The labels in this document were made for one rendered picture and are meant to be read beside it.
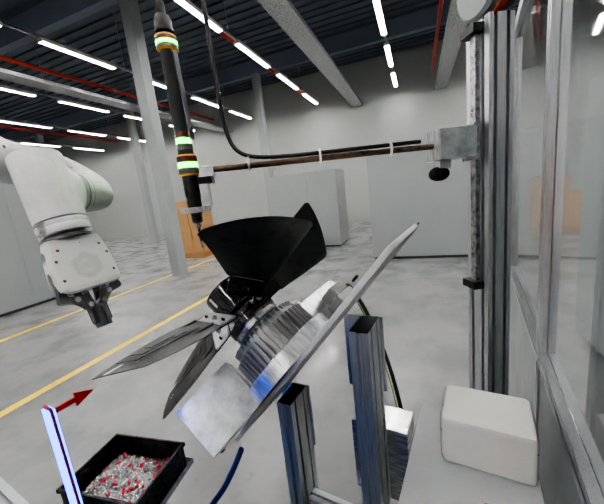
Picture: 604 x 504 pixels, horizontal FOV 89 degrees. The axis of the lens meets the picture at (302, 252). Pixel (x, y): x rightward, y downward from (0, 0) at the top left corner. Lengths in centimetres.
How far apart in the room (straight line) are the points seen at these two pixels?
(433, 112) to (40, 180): 1262
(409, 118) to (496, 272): 1211
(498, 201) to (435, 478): 63
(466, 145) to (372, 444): 73
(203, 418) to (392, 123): 1252
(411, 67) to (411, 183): 774
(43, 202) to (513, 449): 97
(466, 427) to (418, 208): 545
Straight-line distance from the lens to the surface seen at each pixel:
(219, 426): 82
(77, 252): 68
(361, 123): 1307
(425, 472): 84
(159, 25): 82
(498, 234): 90
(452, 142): 83
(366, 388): 78
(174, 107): 77
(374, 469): 92
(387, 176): 609
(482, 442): 81
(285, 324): 74
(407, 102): 1302
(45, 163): 71
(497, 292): 94
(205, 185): 74
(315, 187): 798
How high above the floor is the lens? 146
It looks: 11 degrees down
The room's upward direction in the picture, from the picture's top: 6 degrees counter-clockwise
